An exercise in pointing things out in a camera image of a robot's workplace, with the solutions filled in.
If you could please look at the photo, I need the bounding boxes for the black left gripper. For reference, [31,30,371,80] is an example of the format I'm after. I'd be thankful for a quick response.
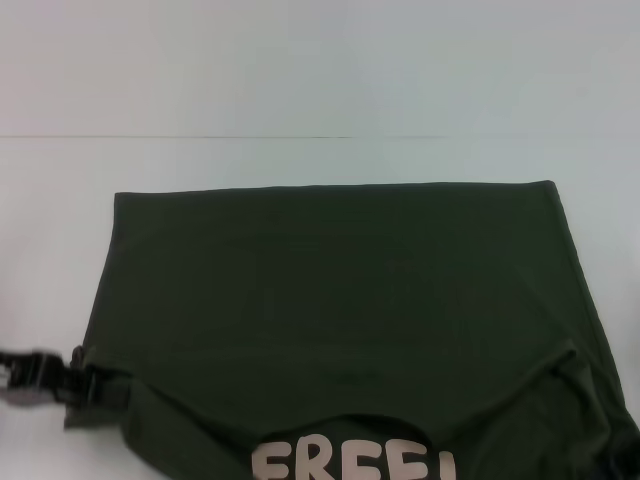
[0,344,109,407]

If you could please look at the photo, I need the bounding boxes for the dark green shirt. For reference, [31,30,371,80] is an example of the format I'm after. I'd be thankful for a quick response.
[63,179,640,480]

